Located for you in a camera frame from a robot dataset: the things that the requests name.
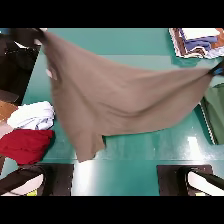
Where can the brown T-shirt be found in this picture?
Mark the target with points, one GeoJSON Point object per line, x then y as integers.
{"type": "Point", "coordinates": [113, 96]}

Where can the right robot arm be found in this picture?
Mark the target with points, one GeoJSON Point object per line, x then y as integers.
{"type": "Point", "coordinates": [206, 180]}

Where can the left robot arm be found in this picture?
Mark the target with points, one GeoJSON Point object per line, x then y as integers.
{"type": "Point", "coordinates": [20, 180]}

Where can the red garment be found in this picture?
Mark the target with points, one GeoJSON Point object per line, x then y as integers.
{"type": "Point", "coordinates": [23, 146]}

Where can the black garment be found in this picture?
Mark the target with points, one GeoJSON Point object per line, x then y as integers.
{"type": "Point", "coordinates": [16, 71]}

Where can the green garment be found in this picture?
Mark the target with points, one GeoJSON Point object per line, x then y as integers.
{"type": "Point", "coordinates": [216, 113]}

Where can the white folded garment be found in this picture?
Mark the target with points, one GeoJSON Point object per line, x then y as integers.
{"type": "Point", "coordinates": [199, 32]}

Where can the orange-brown garment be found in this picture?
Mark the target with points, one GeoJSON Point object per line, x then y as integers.
{"type": "Point", "coordinates": [220, 39]}

